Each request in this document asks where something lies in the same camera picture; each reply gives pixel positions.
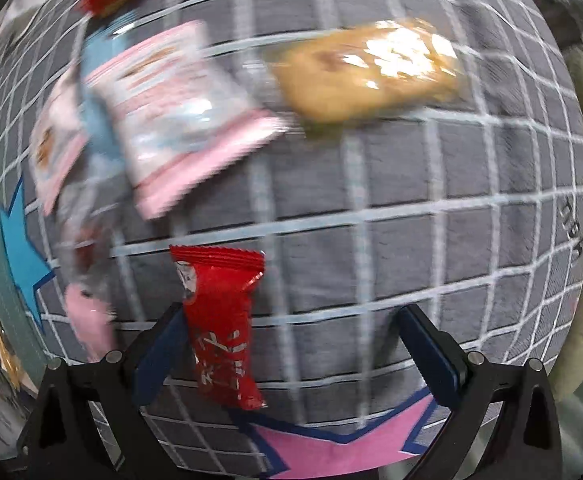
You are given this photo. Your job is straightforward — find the large pink white snack packet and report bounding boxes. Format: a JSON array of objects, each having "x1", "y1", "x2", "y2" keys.
[{"x1": 98, "y1": 21, "x2": 286, "y2": 220}]

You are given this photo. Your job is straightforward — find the grey grid patterned cloth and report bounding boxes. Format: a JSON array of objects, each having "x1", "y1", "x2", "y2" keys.
[{"x1": 0, "y1": 0, "x2": 583, "y2": 478}]

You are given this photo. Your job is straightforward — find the golden biscuit clear packet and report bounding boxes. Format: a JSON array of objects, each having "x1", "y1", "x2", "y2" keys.
[{"x1": 266, "y1": 18, "x2": 467, "y2": 128}]

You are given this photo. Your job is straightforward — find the small pink white snack packet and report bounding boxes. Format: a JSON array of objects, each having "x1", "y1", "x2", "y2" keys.
[{"x1": 29, "y1": 62, "x2": 89, "y2": 216}]

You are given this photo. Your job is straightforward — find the clear packet brown meat stick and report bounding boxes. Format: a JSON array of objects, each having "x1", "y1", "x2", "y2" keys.
[{"x1": 55, "y1": 174, "x2": 130, "y2": 302}]

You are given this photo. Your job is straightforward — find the light blue snack packet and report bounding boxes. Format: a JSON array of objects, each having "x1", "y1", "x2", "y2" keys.
[{"x1": 79, "y1": 12, "x2": 136, "y2": 166}]

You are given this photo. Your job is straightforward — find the red candy packet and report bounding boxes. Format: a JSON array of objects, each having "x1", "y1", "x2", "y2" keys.
[{"x1": 170, "y1": 245, "x2": 267, "y2": 411}]

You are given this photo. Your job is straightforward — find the pink soft packet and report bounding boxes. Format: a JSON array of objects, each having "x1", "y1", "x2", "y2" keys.
[{"x1": 65, "y1": 284, "x2": 116, "y2": 362}]

